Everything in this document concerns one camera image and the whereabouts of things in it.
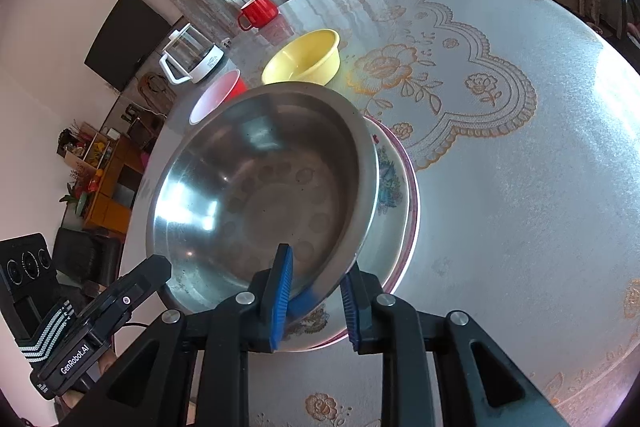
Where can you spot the red mug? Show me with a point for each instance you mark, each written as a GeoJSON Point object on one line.
{"type": "Point", "coordinates": [260, 12]}

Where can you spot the black leather chair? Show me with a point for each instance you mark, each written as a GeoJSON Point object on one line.
{"type": "Point", "coordinates": [87, 257]}

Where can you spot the white plate with floral print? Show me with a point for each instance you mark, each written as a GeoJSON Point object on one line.
{"type": "Point", "coordinates": [391, 187]}

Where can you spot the white glass electric kettle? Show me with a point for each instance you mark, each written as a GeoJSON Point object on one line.
{"type": "Point", "coordinates": [192, 52]}

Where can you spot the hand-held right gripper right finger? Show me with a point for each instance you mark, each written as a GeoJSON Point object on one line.
{"type": "Point", "coordinates": [350, 309]}

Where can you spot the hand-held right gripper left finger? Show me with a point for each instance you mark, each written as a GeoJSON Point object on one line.
{"type": "Point", "coordinates": [280, 299]}

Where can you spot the yellow plastic bowl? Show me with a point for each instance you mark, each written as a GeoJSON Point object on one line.
{"type": "Point", "coordinates": [305, 57]}

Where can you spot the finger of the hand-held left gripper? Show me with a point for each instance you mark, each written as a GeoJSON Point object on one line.
{"type": "Point", "coordinates": [135, 287]}

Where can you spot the plain white plate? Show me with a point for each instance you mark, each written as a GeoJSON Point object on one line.
{"type": "Point", "coordinates": [414, 214]}

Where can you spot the stainless steel bowl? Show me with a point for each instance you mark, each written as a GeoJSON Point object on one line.
{"type": "Point", "coordinates": [260, 187]}

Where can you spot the lace-pattern table cover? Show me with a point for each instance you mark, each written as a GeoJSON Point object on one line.
{"type": "Point", "coordinates": [500, 157]}

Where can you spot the black wall television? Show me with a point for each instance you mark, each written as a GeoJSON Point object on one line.
{"type": "Point", "coordinates": [125, 39]}

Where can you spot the wooden cabinet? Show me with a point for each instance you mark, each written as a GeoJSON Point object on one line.
{"type": "Point", "coordinates": [112, 187]}

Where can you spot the red plastic bowl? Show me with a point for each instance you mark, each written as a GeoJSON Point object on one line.
{"type": "Point", "coordinates": [220, 92]}

